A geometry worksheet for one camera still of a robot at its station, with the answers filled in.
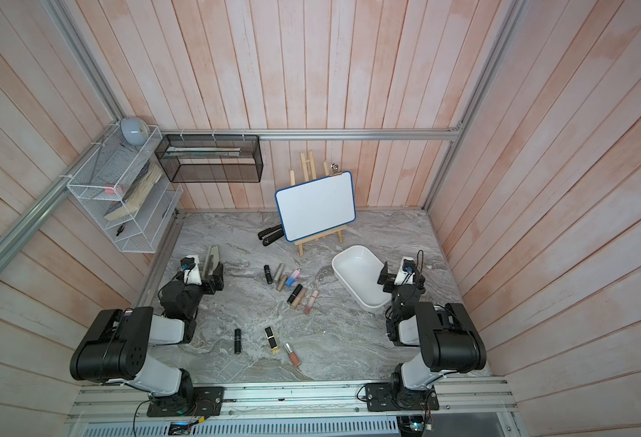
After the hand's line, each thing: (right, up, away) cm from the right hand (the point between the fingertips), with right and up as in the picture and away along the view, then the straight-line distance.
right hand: (400, 262), depth 90 cm
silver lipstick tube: (-42, -4, +9) cm, 43 cm away
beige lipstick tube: (-35, -13, +2) cm, 37 cm away
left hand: (-65, -1, +1) cm, 65 cm away
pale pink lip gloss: (-31, -14, +1) cm, 34 cm away
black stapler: (-47, +10, +20) cm, 52 cm away
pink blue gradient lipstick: (-36, -5, +8) cm, 37 cm away
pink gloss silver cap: (-36, -28, -9) cm, 46 cm away
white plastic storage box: (-13, -5, +11) cm, 17 cm away
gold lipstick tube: (-41, -8, +5) cm, 42 cm away
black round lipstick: (-53, -24, -7) cm, 59 cm away
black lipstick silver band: (-46, -5, +8) cm, 47 cm away
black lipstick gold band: (-36, -11, +3) cm, 38 cm away
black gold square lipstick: (-43, -23, -7) cm, 49 cm away
